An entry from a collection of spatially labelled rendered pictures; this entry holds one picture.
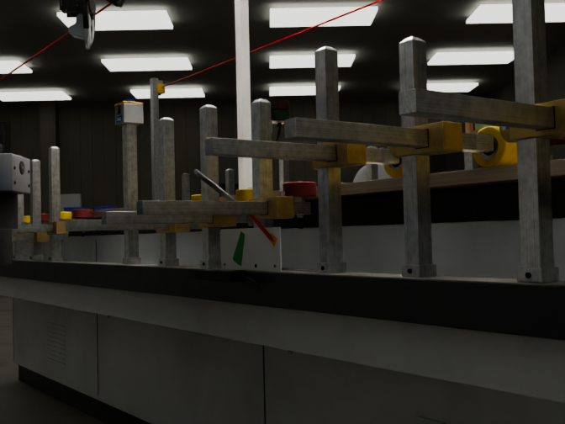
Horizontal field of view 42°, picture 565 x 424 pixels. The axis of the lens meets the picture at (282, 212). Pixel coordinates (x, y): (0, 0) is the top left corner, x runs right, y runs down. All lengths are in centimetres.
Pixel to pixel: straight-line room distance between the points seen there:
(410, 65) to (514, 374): 57
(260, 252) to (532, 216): 74
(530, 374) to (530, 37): 52
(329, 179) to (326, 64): 24
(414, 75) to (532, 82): 25
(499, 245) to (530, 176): 34
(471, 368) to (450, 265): 34
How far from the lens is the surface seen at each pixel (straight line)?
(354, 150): 148
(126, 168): 241
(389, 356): 144
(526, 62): 121
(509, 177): 141
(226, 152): 134
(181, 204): 157
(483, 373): 129
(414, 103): 94
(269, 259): 169
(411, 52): 138
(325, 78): 156
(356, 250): 179
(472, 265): 154
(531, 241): 119
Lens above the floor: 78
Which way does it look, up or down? 2 degrees up
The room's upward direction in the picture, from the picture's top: 1 degrees counter-clockwise
